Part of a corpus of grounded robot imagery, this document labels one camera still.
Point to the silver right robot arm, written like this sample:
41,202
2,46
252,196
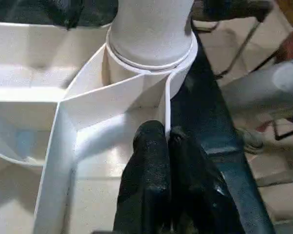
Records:
263,87

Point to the white plastic table leg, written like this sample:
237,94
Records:
151,29

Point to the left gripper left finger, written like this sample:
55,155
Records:
146,185

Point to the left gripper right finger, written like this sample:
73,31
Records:
200,195

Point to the person foot in grey shoe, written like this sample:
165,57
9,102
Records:
251,141

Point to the black work mat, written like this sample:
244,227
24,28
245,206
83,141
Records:
200,112

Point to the white plastic table top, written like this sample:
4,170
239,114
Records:
29,73

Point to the grey metal chair frame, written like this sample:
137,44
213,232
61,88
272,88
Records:
253,34

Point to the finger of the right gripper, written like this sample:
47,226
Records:
229,9
71,13

